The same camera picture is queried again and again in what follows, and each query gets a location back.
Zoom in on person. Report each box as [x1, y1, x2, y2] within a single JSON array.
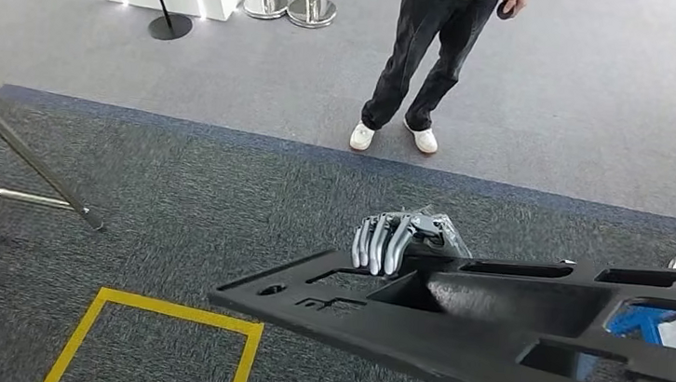
[[347, 0, 530, 168]]

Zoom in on black handheld device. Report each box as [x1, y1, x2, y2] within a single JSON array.
[[495, 0, 520, 22]]

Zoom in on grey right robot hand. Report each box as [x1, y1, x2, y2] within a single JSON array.
[[348, 200, 476, 285]]

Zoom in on long black plastic part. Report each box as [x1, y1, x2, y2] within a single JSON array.
[[200, 223, 676, 382]]

